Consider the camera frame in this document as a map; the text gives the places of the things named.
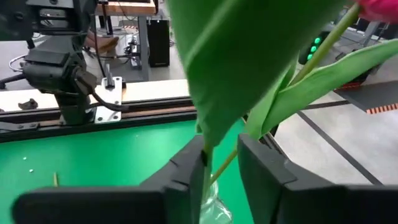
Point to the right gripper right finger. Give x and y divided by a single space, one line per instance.
311 205

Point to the wooden top desk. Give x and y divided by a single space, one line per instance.
130 7

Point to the small black object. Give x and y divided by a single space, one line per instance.
28 104

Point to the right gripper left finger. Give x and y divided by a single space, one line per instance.
109 205

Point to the black device green lights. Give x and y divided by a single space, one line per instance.
303 53

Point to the black computer tower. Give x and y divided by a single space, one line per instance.
158 43

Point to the bright pink artificial tulip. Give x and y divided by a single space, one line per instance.
379 9
233 62

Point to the black mat orange stripes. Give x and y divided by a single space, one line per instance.
373 96

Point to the person's foot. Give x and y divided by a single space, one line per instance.
105 43

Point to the green table mat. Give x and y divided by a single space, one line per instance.
93 155

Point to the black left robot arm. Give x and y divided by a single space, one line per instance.
56 68

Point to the black metal table frame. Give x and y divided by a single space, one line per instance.
140 118

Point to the round clear glass vase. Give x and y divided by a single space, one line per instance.
217 211

